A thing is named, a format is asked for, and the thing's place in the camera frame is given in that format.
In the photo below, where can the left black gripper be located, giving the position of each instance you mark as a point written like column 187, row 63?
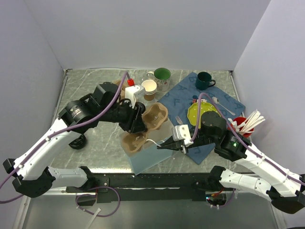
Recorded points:
column 135, row 123

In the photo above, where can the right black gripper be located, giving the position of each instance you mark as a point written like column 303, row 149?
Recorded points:
column 169, row 143

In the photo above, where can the light blue paper bag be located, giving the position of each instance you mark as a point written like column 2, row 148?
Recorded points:
column 149, row 154

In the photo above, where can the brown pulp cup carrier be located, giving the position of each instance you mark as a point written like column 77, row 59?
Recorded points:
column 153, row 118

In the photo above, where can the stack of brown paper cups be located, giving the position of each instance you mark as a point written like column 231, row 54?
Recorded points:
column 150, row 87

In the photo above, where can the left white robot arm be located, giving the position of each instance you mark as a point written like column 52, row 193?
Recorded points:
column 33, row 175

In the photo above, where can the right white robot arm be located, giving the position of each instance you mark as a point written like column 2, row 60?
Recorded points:
column 284, row 189

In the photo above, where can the silver fork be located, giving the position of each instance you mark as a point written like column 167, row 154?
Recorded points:
column 179, row 121

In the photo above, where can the yellow dotted plate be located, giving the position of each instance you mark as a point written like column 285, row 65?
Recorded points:
column 192, row 111

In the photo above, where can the blue alphabet cloth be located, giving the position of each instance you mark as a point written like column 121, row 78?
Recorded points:
column 180, row 97

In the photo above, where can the white mug green interior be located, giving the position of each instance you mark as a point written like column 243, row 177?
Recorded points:
column 162, row 78

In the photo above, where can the black lid stack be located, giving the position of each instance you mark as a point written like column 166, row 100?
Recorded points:
column 78, row 143

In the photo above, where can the silver spoon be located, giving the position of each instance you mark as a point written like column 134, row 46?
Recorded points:
column 215, row 100

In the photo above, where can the red cup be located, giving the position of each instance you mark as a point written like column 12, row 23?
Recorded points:
column 239, row 124

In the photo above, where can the dark green mug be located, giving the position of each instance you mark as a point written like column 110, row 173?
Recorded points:
column 204, row 80

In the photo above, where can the white paper-wrapped straws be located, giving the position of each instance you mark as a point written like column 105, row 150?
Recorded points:
column 254, row 119

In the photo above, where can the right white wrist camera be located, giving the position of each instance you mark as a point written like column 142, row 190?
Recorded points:
column 182, row 132

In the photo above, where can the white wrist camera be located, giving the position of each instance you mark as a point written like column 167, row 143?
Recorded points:
column 182, row 132
column 133, row 91

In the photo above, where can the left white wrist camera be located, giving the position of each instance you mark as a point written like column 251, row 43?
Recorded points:
column 133, row 91

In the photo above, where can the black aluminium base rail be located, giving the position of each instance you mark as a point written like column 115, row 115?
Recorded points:
column 111, row 187

